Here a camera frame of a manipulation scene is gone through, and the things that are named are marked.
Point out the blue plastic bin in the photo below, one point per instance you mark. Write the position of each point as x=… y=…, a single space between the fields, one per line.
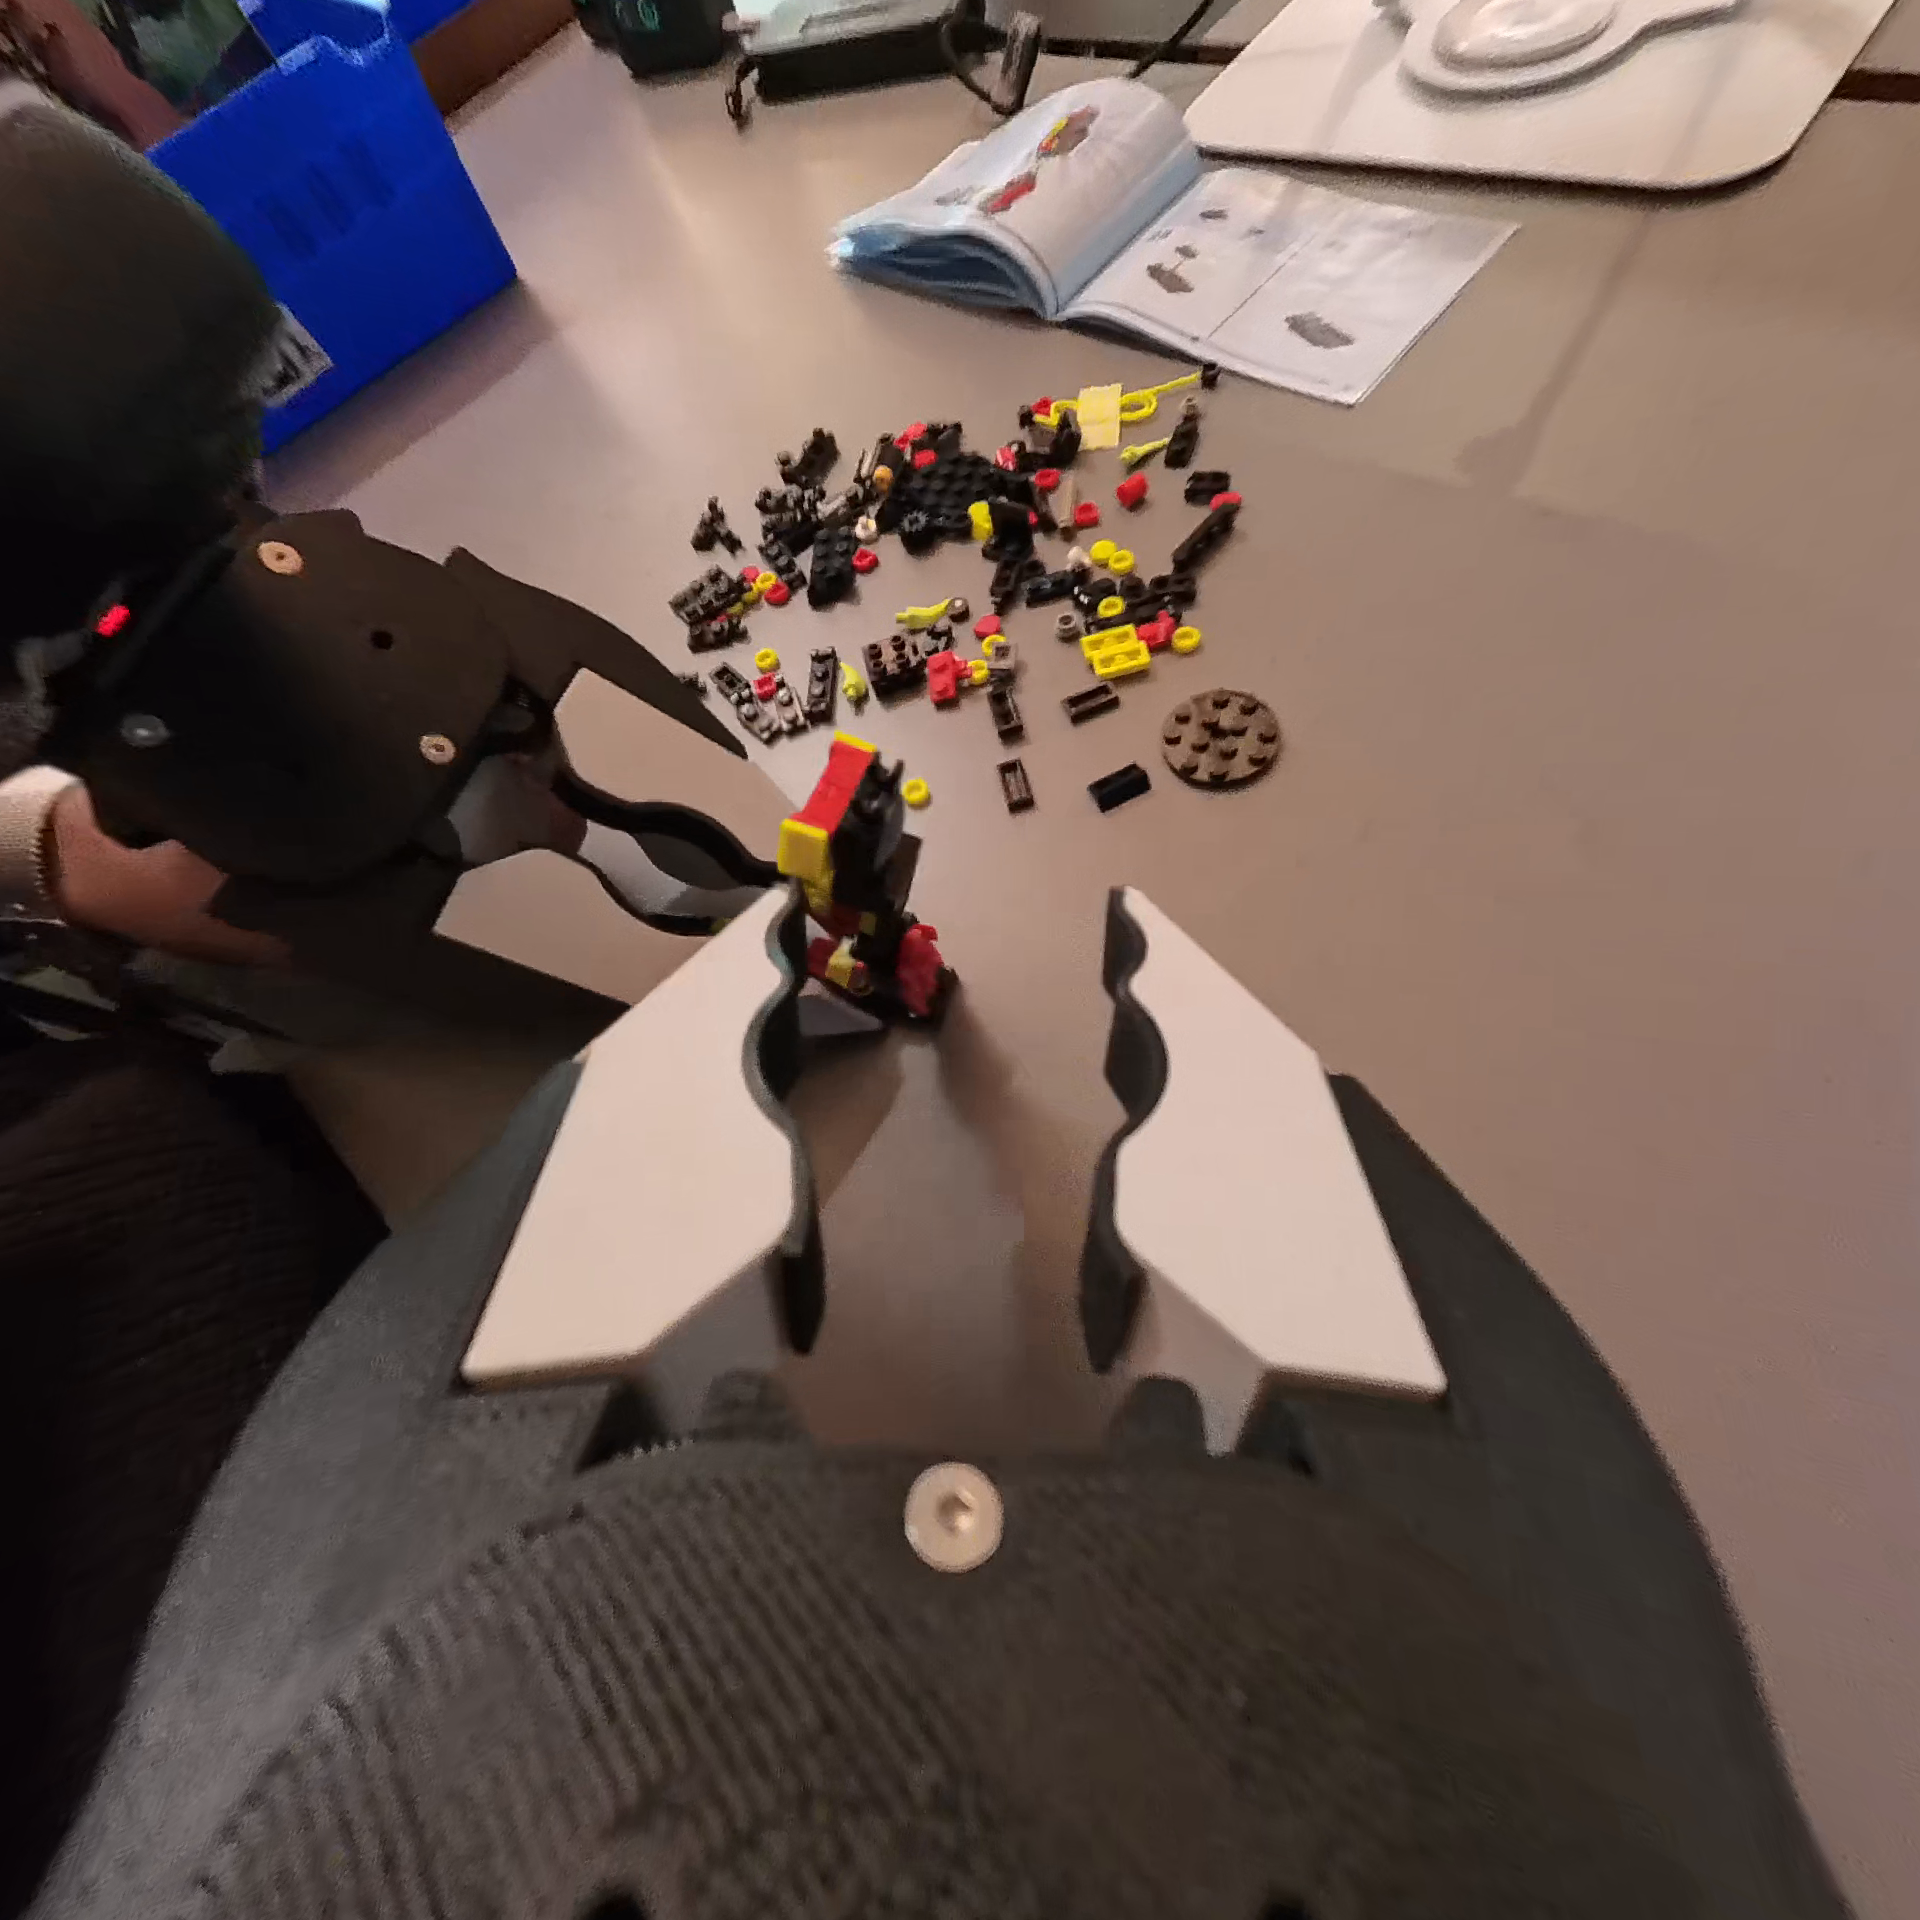
x=345 y=226

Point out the red yellow lego snake model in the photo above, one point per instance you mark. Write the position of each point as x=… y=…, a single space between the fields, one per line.
x=869 y=885

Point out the black charging case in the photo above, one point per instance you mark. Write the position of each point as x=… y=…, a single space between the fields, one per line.
x=659 y=30

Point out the person's left hand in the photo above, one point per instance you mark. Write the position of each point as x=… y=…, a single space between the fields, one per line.
x=135 y=892

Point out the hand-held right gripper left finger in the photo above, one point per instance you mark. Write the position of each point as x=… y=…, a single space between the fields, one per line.
x=644 y=1200

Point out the round black lego plate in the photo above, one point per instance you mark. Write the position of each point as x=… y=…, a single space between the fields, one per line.
x=1222 y=739

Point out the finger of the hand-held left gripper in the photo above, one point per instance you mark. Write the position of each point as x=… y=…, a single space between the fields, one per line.
x=675 y=907
x=659 y=750

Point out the white stand base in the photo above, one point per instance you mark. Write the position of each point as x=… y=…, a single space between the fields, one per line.
x=1619 y=106

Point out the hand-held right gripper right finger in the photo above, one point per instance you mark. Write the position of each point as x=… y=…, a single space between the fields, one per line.
x=1275 y=1200

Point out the open instruction booklet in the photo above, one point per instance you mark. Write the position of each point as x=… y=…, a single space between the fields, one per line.
x=1109 y=196

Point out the pile of lego pieces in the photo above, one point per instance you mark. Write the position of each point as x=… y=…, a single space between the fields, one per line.
x=960 y=510

